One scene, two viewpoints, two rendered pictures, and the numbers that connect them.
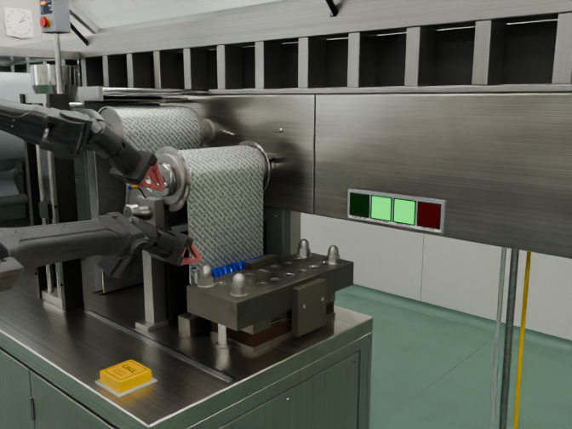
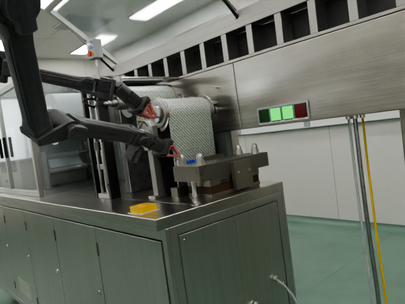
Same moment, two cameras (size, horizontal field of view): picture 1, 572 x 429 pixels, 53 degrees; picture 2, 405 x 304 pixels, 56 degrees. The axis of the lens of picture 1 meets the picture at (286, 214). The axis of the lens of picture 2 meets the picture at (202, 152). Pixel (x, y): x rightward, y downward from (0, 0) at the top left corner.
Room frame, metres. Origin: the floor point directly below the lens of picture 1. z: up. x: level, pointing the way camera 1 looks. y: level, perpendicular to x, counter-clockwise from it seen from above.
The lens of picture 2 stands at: (-0.31, -0.09, 1.15)
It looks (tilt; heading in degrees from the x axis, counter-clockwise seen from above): 3 degrees down; 7
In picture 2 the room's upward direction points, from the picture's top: 7 degrees counter-clockwise
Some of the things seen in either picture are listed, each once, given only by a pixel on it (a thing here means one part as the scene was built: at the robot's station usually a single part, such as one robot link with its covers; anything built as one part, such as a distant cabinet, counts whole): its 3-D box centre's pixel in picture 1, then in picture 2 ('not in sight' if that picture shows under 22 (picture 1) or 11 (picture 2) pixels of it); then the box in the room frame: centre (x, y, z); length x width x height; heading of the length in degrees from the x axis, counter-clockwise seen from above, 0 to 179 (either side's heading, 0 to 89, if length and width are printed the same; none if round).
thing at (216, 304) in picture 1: (276, 284); (222, 166); (1.28, 0.02, 1.00); 0.40 x 0.16 x 0.06; 138
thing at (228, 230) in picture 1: (227, 235); (193, 143); (1.33, 0.14, 1.11); 0.23 x 0.01 x 0.18; 138
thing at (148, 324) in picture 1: (148, 264); (152, 162); (1.28, 0.32, 1.05); 0.06 x 0.05 x 0.31; 138
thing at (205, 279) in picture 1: (205, 275); (182, 160); (1.19, 0.17, 1.05); 0.04 x 0.04 x 0.04
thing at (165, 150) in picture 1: (168, 179); (158, 114); (1.28, 0.26, 1.25); 0.15 x 0.01 x 0.15; 48
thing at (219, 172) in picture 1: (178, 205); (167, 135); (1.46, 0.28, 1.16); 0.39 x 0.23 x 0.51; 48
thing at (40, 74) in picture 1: (54, 75); not in sight; (1.84, 0.73, 1.50); 0.14 x 0.14 x 0.06
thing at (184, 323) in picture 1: (230, 309); (200, 186); (1.33, 0.14, 0.92); 0.28 x 0.04 x 0.04; 138
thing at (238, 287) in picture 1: (238, 283); (199, 158); (1.13, 0.10, 1.05); 0.04 x 0.04 x 0.04
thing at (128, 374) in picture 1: (125, 375); (143, 208); (1.00, 0.30, 0.91); 0.07 x 0.07 x 0.02; 48
